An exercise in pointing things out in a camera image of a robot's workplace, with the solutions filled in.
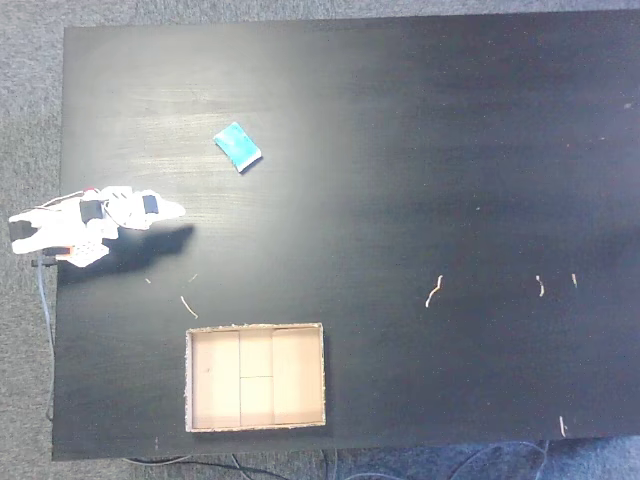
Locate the green block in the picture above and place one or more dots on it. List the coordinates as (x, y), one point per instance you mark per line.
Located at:
(238, 147)

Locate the shallow cardboard box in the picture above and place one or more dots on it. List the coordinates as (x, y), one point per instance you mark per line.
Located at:
(255, 380)

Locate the long cardboard scrap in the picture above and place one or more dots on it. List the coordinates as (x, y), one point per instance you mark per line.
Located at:
(189, 306)

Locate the curved cardboard scrap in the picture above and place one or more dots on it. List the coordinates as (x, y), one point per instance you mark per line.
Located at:
(434, 291)

